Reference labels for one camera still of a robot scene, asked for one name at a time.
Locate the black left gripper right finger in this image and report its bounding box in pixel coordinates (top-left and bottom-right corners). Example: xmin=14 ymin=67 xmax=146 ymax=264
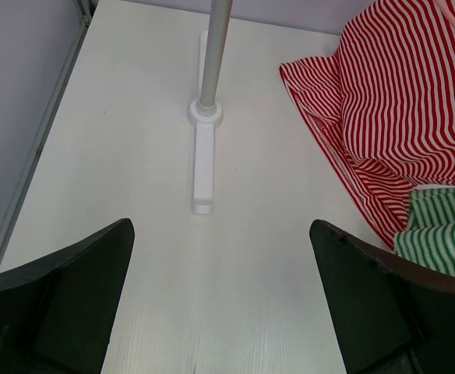
xmin=309 ymin=220 xmax=455 ymax=373

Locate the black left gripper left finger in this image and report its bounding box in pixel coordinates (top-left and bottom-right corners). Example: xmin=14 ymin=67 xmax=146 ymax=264
xmin=0 ymin=218 xmax=135 ymax=373

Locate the green striped tank top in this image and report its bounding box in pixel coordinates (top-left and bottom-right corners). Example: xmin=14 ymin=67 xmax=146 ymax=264
xmin=393 ymin=187 xmax=455 ymax=277

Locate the red striped tank top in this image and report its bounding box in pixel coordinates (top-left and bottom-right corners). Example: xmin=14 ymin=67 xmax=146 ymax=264
xmin=279 ymin=1 xmax=455 ymax=248

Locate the white and silver clothes rack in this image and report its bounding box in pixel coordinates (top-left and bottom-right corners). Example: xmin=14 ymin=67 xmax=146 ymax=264
xmin=189 ymin=0 xmax=232 ymax=214

